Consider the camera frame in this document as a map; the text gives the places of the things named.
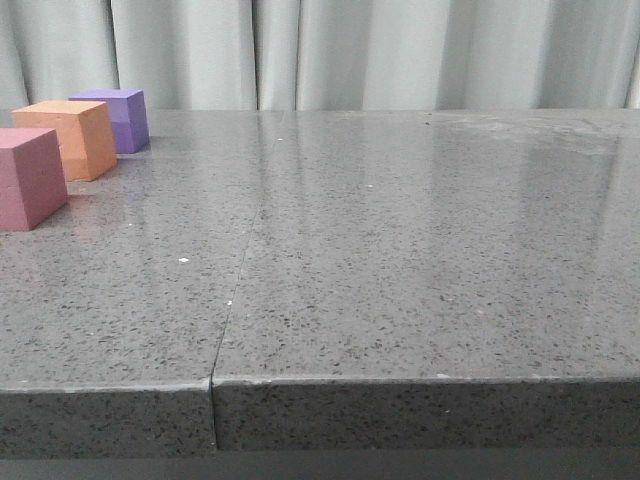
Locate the grey curtain backdrop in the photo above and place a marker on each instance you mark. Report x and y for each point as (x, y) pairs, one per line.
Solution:
(326, 55)

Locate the pink foam cube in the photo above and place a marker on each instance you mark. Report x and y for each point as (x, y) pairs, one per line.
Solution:
(32, 179)

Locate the orange foam cube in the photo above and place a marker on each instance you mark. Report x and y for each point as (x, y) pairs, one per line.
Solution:
(84, 133)

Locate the purple foam cube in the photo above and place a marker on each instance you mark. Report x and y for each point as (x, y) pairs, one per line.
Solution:
(127, 112)

